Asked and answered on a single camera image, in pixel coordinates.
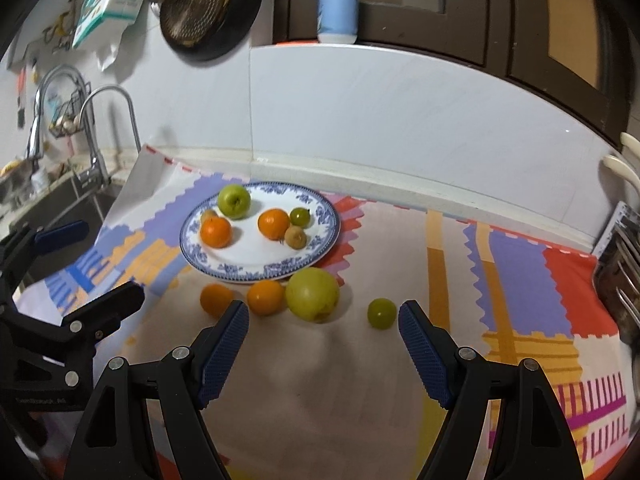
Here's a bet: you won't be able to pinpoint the colourful patterned table mat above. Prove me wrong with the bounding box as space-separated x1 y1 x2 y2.
12 145 636 480

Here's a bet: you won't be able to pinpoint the chrome pull-out kitchen faucet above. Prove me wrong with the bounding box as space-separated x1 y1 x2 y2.
25 65 112 196

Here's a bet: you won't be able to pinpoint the large orange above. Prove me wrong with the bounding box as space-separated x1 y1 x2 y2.
200 216 233 249

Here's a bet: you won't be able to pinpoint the green tissue box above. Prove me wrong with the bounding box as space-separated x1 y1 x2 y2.
71 0 161 50

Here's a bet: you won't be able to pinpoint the stainless steel sink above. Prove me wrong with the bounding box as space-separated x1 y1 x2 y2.
10 172 126 261

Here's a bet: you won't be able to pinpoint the metal bowl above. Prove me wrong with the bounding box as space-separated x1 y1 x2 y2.
0 160 34 202

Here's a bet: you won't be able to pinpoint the blue white pump bottle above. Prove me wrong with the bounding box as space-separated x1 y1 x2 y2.
318 0 360 45

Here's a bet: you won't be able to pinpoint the black frying pan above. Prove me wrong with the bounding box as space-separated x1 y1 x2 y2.
159 0 264 63

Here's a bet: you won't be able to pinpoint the yellow green apple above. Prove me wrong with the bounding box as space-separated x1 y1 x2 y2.
285 267 341 324

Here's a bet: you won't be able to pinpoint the blue rimmed white plate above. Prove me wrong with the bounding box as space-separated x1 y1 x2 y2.
179 181 342 284

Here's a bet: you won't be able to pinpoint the small orange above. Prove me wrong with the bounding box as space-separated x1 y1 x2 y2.
200 283 235 318
247 280 286 316

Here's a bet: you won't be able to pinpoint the yellow green wall hooks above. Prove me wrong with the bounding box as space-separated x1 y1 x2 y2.
42 0 84 54

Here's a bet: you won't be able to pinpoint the black wire basket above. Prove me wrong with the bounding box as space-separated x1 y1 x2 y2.
47 91 96 139

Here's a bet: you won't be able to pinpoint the medium orange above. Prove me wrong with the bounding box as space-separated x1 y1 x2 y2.
257 208 292 241

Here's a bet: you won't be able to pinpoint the thin gooseneck faucet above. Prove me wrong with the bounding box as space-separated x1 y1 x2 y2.
79 85 143 157

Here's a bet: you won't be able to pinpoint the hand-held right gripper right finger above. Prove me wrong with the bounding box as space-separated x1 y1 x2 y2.
397 300 586 480

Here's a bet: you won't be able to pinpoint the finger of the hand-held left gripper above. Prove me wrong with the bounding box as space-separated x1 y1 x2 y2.
0 220 90 307
60 281 146 349

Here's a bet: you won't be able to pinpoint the white hanging tissue sheet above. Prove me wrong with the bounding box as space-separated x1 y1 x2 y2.
97 25 136 72

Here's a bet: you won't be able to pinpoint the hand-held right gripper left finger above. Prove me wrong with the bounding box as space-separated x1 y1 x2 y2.
64 300 251 480

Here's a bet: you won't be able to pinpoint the copper perforated strainer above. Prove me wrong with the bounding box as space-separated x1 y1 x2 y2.
161 0 233 46

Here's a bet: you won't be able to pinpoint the dark brown window frame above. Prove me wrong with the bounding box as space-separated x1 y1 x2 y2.
272 0 632 147

